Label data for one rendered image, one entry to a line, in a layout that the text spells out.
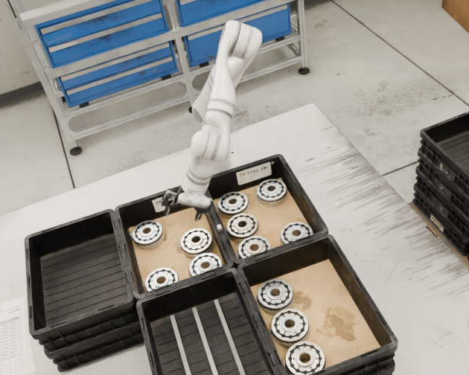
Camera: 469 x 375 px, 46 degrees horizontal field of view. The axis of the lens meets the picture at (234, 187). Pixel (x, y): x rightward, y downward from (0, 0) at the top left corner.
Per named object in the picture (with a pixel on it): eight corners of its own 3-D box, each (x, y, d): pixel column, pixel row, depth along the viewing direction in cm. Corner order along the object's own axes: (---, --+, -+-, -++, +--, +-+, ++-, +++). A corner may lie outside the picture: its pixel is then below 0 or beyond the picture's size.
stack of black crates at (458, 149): (409, 202, 272) (418, 130, 241) (461, 180, 277) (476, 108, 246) (463, 259, 244) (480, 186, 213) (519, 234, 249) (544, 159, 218)
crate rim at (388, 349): (236, 270, 162) (235, 265, 160) (330, 236, 165) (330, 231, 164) (287, 393, 133) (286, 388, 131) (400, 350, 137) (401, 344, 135)
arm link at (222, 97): (205, 103, 144) (235, 112, 145) (229, 11, 149) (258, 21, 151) (198, 112, 152) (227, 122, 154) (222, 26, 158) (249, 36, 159)
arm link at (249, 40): (267, 24, 152) (240, 71, 175) (234, 13, 150) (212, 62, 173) (261, 51, 149) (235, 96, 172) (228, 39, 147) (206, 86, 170)
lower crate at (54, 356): (49, 277, 196) (36, 257, 188) (131, 250, 200) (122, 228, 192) (59, 376, 168) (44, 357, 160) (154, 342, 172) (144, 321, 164)
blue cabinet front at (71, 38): (68, 106, 343) (33, 24, 304) (178, 70, 355) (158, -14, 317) (69, 109, 341) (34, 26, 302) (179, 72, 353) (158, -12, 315)
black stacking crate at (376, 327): (241, 289, 168) (236, 266, 160) (330, 257, 172) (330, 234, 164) (290, 409, 140) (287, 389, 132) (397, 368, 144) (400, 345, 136)
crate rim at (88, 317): (26, 240, 182) (23, 236, 181) (115, 211, 186) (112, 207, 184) (32, 341, 154) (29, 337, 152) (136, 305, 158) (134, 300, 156)
